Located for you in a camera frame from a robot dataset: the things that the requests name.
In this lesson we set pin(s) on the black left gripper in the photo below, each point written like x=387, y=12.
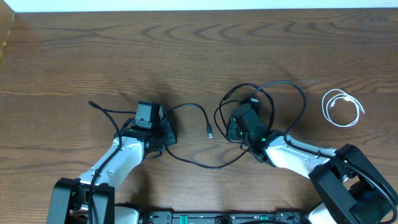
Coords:
x=172, y=137

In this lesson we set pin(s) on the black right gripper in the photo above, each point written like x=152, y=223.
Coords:
x=231, y=129

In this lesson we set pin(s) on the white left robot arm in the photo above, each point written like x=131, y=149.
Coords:
x=90, y=198

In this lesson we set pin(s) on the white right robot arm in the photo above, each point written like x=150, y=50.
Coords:
x=352, y=190

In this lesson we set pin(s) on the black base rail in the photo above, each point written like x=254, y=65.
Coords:
x=168, y=216

